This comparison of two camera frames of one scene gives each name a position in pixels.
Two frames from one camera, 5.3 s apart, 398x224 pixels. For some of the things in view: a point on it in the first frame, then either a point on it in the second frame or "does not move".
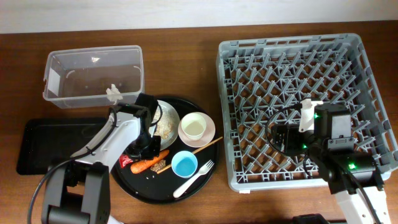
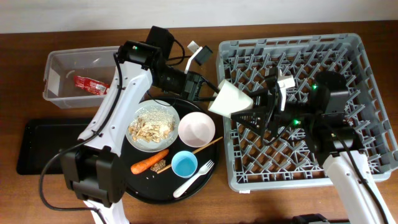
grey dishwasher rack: (260, 76) does not move
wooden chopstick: (169, 166) does not move
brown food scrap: (158, 165) does not move
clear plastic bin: (88, 76) does not move
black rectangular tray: (47, 141) does not move
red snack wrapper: (124, 160) -> (89, 84)
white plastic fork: (204, 170) does not move
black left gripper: (152, 153) -> (194, 83)
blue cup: (184, 164) does not move
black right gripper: (291, 132) -> (270, 119)
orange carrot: (141, 165) does not move
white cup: (194, 125) -> (229, 99)
